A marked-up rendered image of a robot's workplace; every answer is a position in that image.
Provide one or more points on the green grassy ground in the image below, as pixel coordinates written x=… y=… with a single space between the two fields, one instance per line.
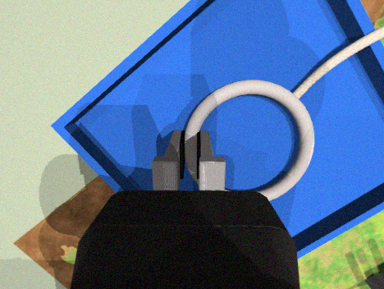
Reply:
x=342 y=263

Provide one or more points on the white ring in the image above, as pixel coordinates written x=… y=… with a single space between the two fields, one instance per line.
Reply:
x=273 y=91

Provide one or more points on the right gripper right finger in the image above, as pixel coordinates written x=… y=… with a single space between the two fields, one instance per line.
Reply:
x=211 y=170

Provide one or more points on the blue tray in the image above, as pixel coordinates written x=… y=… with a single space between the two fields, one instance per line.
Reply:
x=129 y=116

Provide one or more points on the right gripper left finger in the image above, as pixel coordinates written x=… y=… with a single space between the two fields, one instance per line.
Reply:
x=169 y=169

